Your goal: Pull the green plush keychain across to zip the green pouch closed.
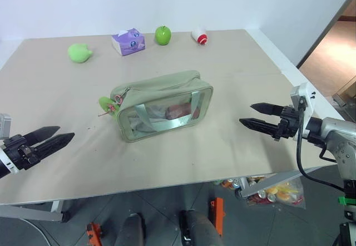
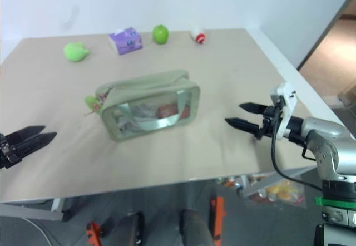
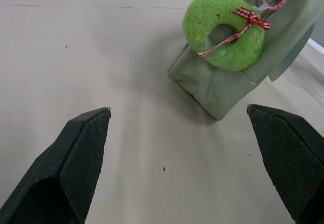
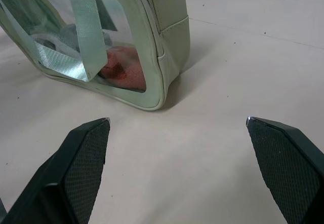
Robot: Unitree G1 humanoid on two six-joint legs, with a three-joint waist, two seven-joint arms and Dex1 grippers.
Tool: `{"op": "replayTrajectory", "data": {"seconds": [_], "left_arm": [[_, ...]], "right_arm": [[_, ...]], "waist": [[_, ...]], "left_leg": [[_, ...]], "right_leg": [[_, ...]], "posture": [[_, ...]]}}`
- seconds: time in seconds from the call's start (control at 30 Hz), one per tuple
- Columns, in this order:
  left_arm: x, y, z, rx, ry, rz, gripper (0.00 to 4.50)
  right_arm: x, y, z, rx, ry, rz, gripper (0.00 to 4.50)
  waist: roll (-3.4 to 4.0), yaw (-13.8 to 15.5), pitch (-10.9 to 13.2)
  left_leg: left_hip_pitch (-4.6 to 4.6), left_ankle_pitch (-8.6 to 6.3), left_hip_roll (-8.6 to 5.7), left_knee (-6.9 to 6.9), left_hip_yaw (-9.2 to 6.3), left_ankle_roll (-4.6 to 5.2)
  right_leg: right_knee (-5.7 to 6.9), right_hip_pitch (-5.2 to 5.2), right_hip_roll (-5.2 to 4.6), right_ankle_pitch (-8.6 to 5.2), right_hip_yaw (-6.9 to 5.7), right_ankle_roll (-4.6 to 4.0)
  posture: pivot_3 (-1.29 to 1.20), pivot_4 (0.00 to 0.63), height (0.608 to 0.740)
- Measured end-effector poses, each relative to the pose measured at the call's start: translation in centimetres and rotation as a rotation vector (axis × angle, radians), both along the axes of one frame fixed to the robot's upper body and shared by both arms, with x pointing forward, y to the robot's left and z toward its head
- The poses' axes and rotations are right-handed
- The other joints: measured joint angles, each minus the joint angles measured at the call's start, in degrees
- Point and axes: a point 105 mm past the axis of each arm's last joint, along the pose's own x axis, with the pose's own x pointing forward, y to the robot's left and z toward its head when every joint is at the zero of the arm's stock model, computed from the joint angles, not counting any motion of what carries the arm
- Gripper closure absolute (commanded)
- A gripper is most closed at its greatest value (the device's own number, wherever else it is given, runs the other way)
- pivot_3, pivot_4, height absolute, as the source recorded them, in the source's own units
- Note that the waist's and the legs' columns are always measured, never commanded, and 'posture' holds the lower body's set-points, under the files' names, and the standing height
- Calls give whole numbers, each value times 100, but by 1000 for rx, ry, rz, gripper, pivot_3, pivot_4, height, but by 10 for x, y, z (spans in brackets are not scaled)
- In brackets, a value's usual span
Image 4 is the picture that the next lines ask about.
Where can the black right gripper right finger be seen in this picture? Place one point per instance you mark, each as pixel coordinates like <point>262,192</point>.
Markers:
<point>286,163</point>

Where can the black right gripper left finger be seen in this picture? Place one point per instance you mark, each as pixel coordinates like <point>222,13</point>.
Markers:
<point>63,173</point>

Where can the green transparent zipper pouch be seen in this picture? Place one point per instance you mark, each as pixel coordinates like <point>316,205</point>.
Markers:
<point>174,39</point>

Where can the pink soft item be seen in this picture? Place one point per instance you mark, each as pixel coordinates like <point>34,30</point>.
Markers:
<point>129,78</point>

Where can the white grey cloth item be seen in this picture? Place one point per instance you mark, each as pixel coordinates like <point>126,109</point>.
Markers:
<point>63,35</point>

